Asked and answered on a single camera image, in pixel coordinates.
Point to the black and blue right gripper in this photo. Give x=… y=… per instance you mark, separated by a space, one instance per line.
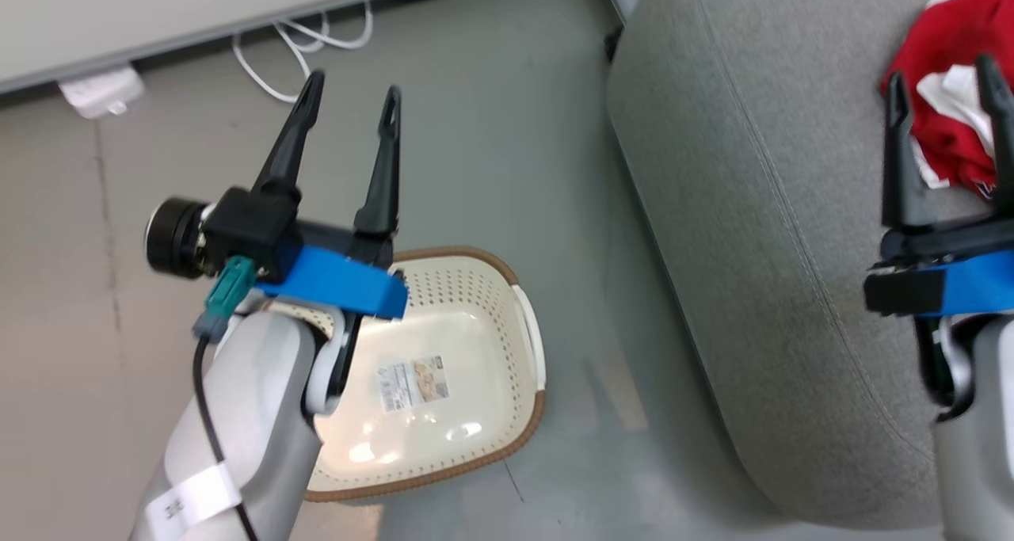
x=958 y=276

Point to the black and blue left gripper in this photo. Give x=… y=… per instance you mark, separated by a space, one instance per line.
x=341 y=283

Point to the red and white garment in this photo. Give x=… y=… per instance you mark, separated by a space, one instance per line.
x=951 y=42

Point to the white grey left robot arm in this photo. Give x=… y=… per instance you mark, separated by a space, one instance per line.
x=245 y=398

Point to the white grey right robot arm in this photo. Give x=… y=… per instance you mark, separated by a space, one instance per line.
x=978 y=430

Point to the cream perforated laundry basket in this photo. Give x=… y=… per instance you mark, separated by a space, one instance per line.
x=467 y=327

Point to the printed paper basket label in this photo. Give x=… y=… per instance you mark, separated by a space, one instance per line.
x=413 y=383

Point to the grey fabric sofa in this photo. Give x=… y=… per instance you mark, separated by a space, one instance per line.
x=752 y=208

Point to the white plastic-wrapped adapter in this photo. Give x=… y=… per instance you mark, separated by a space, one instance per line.
x=103 y=91

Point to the white label tape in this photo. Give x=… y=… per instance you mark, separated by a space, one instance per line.
x=194 y=497

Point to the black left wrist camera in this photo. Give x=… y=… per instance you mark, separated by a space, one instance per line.
x=238 y=232

